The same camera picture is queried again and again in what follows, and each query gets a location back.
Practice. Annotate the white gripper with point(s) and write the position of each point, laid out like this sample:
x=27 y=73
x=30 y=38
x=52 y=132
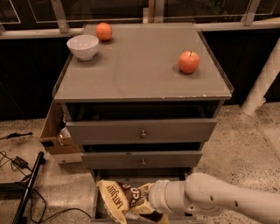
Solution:
x=157 y=194

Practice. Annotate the brown chip bag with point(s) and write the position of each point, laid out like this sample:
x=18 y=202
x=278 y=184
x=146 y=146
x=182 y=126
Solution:
x=125 y=202

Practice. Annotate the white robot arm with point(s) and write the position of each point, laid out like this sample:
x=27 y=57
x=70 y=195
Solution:
x=204 y=194

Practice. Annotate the grey bottom drawer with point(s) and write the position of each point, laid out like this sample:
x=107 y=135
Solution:
x=138 y=177

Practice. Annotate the grey drawer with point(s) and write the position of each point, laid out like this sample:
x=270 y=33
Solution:
x=138 y=177
x=141 y=131
x=141 y=159

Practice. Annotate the grey middle drawer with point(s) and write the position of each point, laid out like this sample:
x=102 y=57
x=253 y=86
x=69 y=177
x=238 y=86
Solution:
x=141 y=159

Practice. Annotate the grey top drawer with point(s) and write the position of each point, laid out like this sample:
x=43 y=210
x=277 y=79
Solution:
x=141 y=131

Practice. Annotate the grey drawer cabinet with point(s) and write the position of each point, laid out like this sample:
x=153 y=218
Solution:
x=136 y=76

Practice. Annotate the cardboard box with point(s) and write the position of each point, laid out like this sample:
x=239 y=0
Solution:
x=51 y=137

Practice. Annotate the red apple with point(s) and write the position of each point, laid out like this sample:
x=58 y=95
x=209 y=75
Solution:
x=188 y=62

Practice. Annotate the black pole on floor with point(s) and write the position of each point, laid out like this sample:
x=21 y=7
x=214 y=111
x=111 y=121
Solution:
x=28 y=187

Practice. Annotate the black power adapter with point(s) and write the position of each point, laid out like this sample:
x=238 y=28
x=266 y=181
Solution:
x=19 y=162

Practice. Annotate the black tool on floor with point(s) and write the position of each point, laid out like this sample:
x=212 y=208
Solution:
x=12 y=135

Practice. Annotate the white bowl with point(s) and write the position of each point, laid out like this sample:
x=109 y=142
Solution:
x=83 y=47

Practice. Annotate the orange fruit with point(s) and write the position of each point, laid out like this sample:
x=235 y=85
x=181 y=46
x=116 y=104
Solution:
x=103 y=31

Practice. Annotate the metal window railing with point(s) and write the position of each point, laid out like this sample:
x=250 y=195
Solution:
x=26 y=19

